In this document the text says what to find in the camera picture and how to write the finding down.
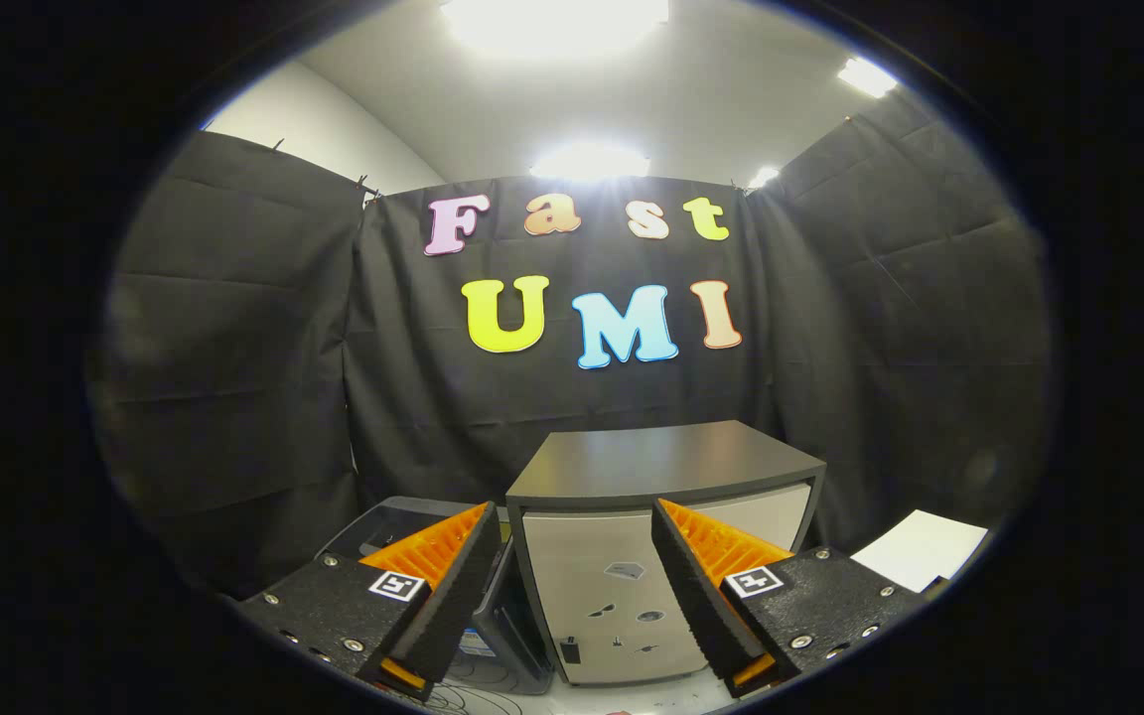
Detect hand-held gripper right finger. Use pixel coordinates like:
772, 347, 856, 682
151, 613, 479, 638
651, 498, 930, 696

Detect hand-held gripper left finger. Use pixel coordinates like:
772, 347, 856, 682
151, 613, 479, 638
239, 501, 501, 701

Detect grey washing machine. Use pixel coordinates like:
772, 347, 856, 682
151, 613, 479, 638
314, 497, 555, 696

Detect grey cabinet with dark top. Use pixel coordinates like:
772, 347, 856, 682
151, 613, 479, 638
505, 420, 828, 688

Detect white paper sheet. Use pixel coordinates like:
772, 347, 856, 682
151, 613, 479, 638
850, 509, 990, 594

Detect black backdrop cloth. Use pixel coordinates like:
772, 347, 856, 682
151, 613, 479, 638
85, 84, 1055, 597

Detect cables on floor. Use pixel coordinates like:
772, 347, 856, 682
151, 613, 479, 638
426, 673, 515, 715

